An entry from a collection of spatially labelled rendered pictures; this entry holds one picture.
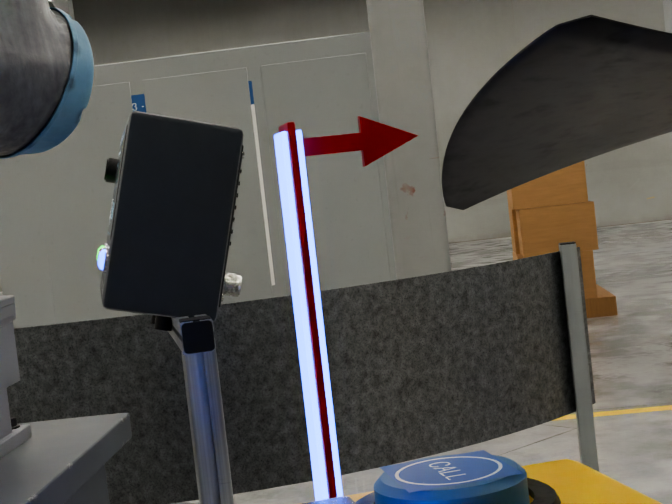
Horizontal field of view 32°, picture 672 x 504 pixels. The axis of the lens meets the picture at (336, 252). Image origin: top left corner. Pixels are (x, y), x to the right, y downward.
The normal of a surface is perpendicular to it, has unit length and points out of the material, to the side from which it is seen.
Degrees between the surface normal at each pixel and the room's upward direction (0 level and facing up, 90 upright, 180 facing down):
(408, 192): 90
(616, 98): 168
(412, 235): 90
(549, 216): 90
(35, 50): 81
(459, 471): 0
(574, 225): 90
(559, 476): 0
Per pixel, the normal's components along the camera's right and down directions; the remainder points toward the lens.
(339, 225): -0.08, 0.06
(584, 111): 0.15, 0.97
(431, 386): 0.47, 0.00
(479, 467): -0.11, -0.99
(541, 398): 0.66, -0.04
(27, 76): 0.84, 0.04
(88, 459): 0.99, -0.11
